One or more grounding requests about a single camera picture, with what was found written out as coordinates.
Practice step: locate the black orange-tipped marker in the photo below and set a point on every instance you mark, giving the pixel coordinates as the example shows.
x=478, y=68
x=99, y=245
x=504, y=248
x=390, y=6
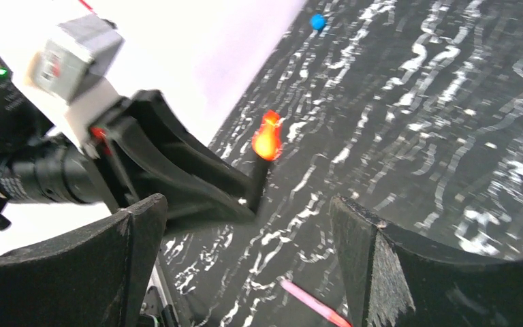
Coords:
x=266, y=144

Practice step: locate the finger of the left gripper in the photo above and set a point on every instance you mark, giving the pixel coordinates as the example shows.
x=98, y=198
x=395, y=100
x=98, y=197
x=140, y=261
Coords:
x=200, y=187

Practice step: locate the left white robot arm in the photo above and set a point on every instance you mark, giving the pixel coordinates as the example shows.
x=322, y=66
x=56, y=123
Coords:
x=38, y=168

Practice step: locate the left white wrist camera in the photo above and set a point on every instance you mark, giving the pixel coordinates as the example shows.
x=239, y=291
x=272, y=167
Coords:
x=65, y=78

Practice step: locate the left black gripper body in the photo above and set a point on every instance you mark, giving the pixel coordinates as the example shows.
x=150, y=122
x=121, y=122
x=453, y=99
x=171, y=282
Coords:
x=122, y=136

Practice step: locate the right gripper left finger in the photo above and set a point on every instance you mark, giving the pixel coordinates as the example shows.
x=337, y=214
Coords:
x=95, y=275

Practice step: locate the blue cap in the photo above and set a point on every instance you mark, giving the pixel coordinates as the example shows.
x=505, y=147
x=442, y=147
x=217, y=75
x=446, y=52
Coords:
x=318, y=22

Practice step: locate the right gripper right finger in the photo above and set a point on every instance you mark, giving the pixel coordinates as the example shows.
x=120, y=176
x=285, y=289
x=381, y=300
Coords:
x=396, y=277

